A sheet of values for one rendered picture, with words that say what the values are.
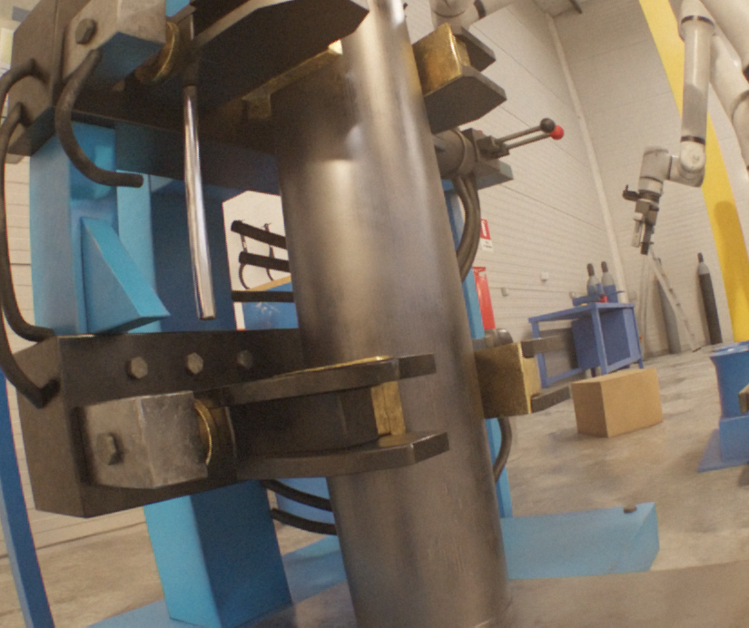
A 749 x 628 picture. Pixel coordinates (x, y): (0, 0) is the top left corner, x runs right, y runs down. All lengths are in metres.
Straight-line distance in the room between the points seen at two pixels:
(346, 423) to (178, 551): 0.61
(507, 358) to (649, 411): 2.64
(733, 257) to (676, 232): 8.38
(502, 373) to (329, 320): 0.24
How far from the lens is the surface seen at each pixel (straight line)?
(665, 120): 11.98
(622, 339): 7.63
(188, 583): 1.14
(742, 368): 2.20
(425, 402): 0.73
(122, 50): 0.75
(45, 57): 0.84
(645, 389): 3.43
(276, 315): 2.43
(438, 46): 0.96
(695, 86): 2.07
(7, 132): 0.83
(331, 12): 0.71
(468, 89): 0.97
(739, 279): 3.20
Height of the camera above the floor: 0.51
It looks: 7 degrees up
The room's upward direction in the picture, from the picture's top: 10 degrees counter-clockwise
